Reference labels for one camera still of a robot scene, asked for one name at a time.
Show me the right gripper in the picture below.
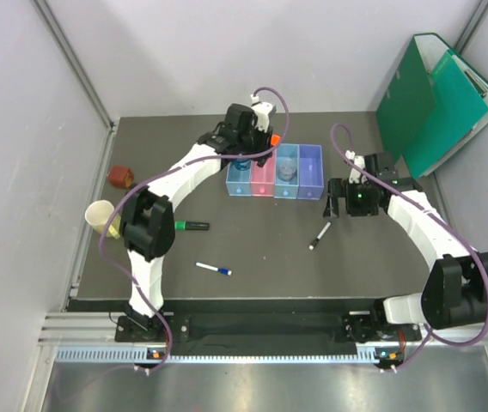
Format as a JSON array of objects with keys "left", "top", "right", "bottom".
[{"left": 323, "top": 178, "right": 378, "bottom": 219}]

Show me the orange cap highlighter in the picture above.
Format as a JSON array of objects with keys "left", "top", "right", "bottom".
[{"left": 271, "top": 134, "right": 281, "bottom": 146}]

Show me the purple plastic bin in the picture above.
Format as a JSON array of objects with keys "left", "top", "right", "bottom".
[{"left": 297, "top": 144, "right": 325, "bottom": 200}]

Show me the blue slime jar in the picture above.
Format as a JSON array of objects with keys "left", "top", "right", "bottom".
[{"left": 233, "top": 159, "right": 252, "bottom": 171}]

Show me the black cap whiteboard marker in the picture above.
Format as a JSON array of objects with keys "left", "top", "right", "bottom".
[{"left": 308, "top": 221, "right": 332, "bottom": 251}]

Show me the light blue bin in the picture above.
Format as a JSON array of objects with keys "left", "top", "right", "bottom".
[
  {"left": 225, "top": 161, "right": 252, "bottom": 197},
  {"left": 274, "top": 143, "right": 299, "bottom": 199}
]

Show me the clear staples box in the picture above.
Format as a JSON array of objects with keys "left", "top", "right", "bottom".
[{"left": 277, "top": 157, "right": 298, "bottom": 182}]

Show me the green cap highlighter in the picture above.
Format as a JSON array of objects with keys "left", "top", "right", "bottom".
[{"left": 174, "top": 221, "right": 210, "bottom": 231}]

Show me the blue cap whiteboard marker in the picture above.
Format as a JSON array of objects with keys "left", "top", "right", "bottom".
[{"left": 195, "top": 262, "right": 232, "bottom": 276}]

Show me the brown box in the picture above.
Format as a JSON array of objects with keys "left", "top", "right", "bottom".
[{"left": 107, "top": 165, "right": 134, "bottom": 189}]

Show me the pink plastic bin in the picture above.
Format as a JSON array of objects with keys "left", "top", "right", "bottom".
[{"left": 250, "top": 152, "right": 276, "bottom": 197}]

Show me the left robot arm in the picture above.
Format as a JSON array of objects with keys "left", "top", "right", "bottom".
[{"left": 119, "top": 96, "right": 276, "bottom": 341}]

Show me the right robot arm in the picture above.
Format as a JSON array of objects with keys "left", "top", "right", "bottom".
[{"left": 324, "top": 150, "right": 488, "bottom": 340}]

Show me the teal folder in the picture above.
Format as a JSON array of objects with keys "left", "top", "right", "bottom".
[{"left": 405, "top": 52, "right": 488, "bottom": 179}]

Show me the yellow white mug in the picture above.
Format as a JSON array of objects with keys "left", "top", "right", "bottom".
[{"left": 84, "top": 200, "right": 120, "bottom": 239}]

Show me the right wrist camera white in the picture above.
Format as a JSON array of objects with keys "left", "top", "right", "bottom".
[{"left": 345, "top": 150, "right": 367, "bottom": 184}]

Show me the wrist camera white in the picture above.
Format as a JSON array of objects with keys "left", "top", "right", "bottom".
[
  {"left": 345, "top": 150, "right": 367, "bottom": 184},
  {"left": 250, "top": 94, "right": 277, "bottom": 132}
]

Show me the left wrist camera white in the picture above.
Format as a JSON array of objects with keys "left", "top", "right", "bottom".
[{"left": 250, "top": 94, "right": 277, "bottom": 132}]

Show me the green ring binder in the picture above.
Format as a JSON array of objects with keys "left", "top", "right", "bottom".
[{"left": 376, "top": 33, "right": 488, "bottom": 176}]

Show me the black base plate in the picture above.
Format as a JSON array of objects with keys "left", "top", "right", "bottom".
[{"left": 65, "top": 298, "right": 400, "bottom": 348}]

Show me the aluminium rail with cable duct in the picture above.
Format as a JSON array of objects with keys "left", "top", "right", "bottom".
[{"left": 37, "top": 311, "right": 488, "bottom": 366}]

